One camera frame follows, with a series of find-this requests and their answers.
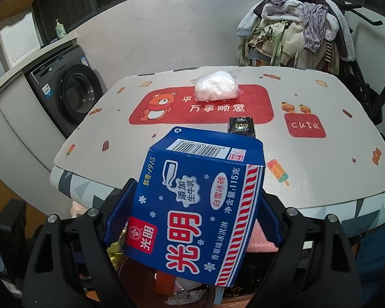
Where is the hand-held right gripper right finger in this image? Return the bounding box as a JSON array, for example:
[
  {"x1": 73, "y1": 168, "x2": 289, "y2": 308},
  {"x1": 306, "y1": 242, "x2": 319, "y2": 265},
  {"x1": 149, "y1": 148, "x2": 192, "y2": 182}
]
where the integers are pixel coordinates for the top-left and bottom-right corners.
[{"x1": 250, "y1": 192, "x2": 363, "y2": 308}]

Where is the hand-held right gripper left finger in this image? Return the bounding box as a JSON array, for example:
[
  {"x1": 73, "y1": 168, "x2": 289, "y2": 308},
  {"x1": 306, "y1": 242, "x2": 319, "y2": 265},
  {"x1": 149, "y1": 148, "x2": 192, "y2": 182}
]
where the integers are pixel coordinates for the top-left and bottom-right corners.
[{"x1": 21, "y1": 178, "x2": 138, "y2": 308}]

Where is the blue ice cream box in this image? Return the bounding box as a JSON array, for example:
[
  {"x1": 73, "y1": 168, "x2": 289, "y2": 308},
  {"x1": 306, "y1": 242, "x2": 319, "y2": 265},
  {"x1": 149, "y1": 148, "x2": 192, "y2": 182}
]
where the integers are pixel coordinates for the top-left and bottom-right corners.
[{"x1": 122, "y1": 126, "x2": 266, "y2": 287}]

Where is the pink cloth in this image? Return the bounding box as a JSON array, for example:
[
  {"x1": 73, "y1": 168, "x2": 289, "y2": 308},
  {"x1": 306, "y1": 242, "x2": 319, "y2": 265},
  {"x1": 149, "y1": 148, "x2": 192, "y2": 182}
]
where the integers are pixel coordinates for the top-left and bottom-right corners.
[{"x1": 247, "y1": 218, "x2": 280, "y2": 252}]

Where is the printed tablecloth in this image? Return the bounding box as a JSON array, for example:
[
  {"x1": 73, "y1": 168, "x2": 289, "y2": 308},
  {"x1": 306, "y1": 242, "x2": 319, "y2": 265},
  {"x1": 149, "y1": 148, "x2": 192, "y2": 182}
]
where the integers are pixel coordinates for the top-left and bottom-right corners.
[{"x1": 50, "y1": 66, "x2": 385, "y2": 228}]

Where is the small black packet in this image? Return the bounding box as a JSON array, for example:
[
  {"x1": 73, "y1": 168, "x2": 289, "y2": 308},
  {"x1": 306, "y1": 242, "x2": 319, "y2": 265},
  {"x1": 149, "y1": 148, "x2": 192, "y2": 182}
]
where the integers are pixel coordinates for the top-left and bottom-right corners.
[{"x1": 228, "y1": 115, "x2": 255, "y2": 138}]

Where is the black chair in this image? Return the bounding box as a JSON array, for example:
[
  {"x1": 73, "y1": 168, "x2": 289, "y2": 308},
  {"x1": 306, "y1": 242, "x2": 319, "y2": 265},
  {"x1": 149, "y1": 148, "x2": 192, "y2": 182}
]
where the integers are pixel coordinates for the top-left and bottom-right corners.
[{"x1": 0, "y1": 199, "x2": 29, "y2": 264}]

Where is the dark grey washing machine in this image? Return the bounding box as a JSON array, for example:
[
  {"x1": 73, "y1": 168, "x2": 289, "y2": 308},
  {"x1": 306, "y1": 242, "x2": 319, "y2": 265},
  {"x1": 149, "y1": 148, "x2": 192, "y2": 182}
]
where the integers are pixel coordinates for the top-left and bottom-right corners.
[{"x1": 26, "y1": 45, "x2": 108, "y2": 138}]

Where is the white bubble wrap bundle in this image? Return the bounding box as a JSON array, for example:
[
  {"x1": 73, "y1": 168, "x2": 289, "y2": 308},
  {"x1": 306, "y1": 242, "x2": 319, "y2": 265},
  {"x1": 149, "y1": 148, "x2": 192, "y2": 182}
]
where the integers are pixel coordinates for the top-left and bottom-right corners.
[{"x1": 191, "y1": 67, "x2": 241, "y2": 101}]

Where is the green soap bottle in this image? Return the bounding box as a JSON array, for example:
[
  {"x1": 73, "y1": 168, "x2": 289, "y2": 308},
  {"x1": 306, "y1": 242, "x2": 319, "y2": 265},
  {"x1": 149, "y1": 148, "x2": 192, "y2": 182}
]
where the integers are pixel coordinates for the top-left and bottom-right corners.
[{"x1": 54, "y1": 19, "x2": 67, "y2": 39}]

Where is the pile of clothes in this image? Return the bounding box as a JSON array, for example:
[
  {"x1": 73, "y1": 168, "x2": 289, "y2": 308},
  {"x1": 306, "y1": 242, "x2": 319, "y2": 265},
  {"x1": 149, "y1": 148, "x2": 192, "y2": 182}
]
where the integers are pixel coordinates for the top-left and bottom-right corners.
[{"x1": 237, "y1": 0, "x2": 355, "y2": 69}]

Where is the white perforated basket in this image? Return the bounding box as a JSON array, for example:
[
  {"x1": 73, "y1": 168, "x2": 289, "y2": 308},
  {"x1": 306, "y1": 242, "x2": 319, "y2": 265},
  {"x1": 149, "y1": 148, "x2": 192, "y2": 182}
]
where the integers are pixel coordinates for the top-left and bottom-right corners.
[{"x1": 0, "y1": 12, "x2": 42, "y2": 71}]

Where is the black metal frame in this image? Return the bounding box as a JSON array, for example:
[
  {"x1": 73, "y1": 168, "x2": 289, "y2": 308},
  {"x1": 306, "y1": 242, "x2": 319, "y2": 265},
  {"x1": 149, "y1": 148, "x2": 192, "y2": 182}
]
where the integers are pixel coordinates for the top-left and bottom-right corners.
[{"x1": 337, "y1": 0, "x2": 385, "y2": 126}]

